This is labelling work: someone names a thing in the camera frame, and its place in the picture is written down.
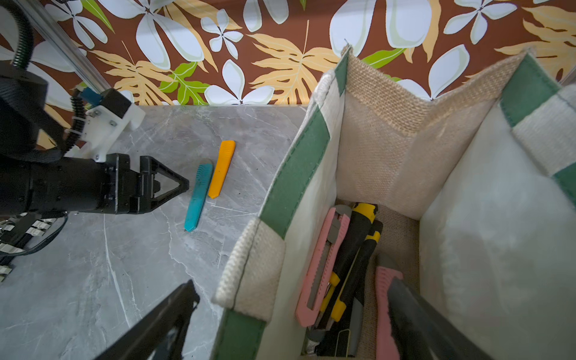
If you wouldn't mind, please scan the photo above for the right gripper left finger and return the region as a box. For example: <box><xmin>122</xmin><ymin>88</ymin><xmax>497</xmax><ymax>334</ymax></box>
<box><xmin>97</xmin><ymin>280</ymin><xmax>200</xmax><ymax>359</ymax></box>

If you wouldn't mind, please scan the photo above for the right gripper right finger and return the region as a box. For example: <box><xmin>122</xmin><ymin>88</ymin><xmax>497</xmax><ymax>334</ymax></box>
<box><xmin>388</xmin><ymin>278</ymin><xmax>490</xmax><ymax>359</ymax></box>

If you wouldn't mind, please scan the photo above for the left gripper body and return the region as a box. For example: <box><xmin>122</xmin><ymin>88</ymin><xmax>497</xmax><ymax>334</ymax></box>
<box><xmin>1</xmin><ymin>154</ymin><xmax>140</xmax><ymax>216</ymax></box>

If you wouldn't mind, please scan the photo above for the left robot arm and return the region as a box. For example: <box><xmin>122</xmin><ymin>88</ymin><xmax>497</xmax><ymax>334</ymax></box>
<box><xmin>1</xmin><ymin>1</ymin><xmax>189</xmax><ymax>218</ymax></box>

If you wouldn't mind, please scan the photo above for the orange art knife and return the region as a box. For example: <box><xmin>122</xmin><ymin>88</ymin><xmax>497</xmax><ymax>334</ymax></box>
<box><xmin>208</xmin><ymin>140</ymin><xmax>236</xmax><ymax>199</ymax></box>

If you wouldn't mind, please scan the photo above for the socket set rail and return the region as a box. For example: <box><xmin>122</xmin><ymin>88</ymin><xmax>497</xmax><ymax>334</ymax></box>
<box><xmin>1</xmin><ymin>213</ymin><xmax>57</xmax><ymax>282</ymax></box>

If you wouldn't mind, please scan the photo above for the pink art knife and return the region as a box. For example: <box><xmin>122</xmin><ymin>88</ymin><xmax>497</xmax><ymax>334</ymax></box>
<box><xmin>374</xmin><ymin>253</ymin><xmax>404</xmax><ymax>360</ymax></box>
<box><xmin>295</xmin><ymin>205</ymin><xmax>352</xmax><ymax>328</ymax></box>

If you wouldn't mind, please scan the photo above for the black metal utility knife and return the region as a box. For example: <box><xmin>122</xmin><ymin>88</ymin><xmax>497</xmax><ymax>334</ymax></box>
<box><xmin>301</xmin><ymin>297</ymin><xmax>364</xmax><ymax>358</ymax></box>

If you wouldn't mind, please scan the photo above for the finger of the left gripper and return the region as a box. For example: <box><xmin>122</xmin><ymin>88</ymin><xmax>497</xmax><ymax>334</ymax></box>
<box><xmin>136</xmin><ymin>179</ymin><xmax>190</xmax><ymax>213</ymax></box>
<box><xmin>139</xmin><ymin>155</ymin><xmax>190</xmax><ymax>189</ymax></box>

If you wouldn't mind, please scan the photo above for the green burlap christmas pouch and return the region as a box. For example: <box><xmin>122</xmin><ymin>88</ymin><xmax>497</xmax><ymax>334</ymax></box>
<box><xmin>211</xmin><ymin>47</ymin><xmax>575</xmax><ymax>359</ymax></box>

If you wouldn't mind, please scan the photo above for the teal art knife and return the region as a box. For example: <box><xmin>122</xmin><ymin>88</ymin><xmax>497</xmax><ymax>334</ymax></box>
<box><xmin>184</xmin><ymin>161</ymin><xmax>214</xmax><ymax>232</ymax></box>

